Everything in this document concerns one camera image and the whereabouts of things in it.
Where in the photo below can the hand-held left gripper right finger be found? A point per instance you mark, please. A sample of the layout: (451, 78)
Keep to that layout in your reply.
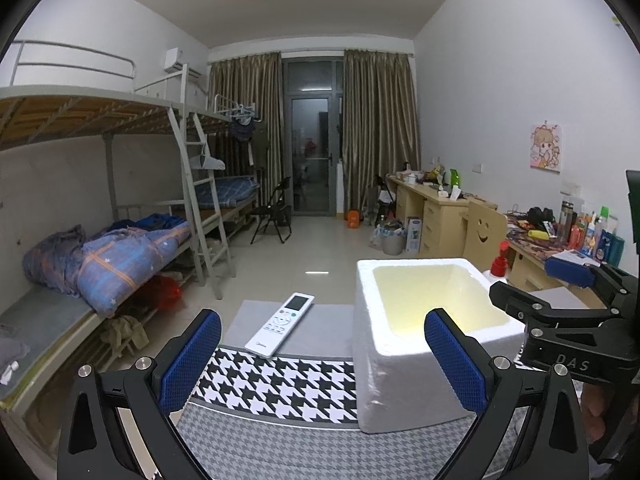
(455, 360)

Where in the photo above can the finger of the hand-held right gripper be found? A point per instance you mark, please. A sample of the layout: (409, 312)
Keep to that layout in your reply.
(567, 271)
(515, 302)

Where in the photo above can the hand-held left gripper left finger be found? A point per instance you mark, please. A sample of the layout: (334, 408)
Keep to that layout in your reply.
(192, 360)

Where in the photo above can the white foam box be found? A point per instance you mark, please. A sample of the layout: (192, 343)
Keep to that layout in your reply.
(390, 365)

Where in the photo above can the white papers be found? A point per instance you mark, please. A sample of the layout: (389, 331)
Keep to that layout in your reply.
(575, 256)

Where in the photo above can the cluttered light wooden desk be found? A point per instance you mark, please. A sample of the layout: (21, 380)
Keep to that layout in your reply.
(530, 265)

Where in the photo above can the red container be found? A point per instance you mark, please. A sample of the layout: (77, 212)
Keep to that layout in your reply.
(500, 262)

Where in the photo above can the row of toiletry bottles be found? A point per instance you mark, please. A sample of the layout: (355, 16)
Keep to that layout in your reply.
(592, 235)

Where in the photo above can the yellow tube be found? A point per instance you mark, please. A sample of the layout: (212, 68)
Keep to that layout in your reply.
(539, 235)

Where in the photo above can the black headphones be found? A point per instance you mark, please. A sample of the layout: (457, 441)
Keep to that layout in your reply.
(539, 215)

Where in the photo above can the red plastic bag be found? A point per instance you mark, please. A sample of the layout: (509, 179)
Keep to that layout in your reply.
(167, 295)

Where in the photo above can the beige crumpled clothing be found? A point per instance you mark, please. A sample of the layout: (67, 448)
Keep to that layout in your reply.
(125, 332)

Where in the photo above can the wooden smiley face chair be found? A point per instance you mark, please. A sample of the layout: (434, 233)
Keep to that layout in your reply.
(482, 232)

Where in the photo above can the dark monitor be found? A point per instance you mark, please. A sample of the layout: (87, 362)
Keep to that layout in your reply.
(634, 210)

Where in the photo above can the houndstooth table mat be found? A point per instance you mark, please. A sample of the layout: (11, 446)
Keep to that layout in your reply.
(280, 385)

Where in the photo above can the white remote control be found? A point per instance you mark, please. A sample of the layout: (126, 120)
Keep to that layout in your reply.
(280, 325)

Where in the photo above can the blue plaid quilt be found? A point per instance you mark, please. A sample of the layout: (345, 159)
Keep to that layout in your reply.
(130, 260)

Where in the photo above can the light wooden desk with drawers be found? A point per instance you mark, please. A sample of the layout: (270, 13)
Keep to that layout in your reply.
(435, 215)

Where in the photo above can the blue and white carton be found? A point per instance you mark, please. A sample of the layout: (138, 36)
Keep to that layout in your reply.
(415, 235)

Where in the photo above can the grey bucket with bag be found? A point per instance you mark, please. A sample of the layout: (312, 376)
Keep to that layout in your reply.
(391, 242)

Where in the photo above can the green bottle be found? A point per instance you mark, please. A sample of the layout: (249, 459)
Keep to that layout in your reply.
(455, 179)

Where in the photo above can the white bunk bed ladder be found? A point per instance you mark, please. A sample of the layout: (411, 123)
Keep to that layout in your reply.
(197, 200)

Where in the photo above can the grey mattress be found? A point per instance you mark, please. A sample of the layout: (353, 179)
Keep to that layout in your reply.
(35, 325)

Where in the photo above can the black folding chair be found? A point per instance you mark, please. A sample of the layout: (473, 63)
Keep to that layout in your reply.
(272, 212)

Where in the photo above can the dark blue crumpled blanket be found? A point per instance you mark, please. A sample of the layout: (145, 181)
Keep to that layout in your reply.
(52, 260)

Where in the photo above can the blue plaid mattress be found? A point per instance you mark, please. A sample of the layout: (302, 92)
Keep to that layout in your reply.
(227, 190)

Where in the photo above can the orange floor object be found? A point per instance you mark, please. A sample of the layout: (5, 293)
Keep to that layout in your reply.
(353, 219)

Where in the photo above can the brown curtain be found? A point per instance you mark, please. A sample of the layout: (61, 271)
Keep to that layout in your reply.
(377, 125)
(245, 95)

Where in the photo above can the glass balcony door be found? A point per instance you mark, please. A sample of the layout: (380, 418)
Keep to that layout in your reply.
(310, 160)

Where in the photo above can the hanging dark clothes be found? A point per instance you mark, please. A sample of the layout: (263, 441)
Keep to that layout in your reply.
(242, 130)

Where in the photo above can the white metal bunk bed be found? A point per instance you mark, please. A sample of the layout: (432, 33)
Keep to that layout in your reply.
(220, 115)
(75, 107)

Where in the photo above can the white air conditioner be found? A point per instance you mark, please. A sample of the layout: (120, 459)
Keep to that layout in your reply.
(177, 60)

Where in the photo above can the white wall socket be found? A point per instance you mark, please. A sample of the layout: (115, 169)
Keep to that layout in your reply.
(570, 189)
(477, 168)

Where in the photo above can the cartoon wall poster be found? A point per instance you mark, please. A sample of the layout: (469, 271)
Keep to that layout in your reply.
(546, 146)

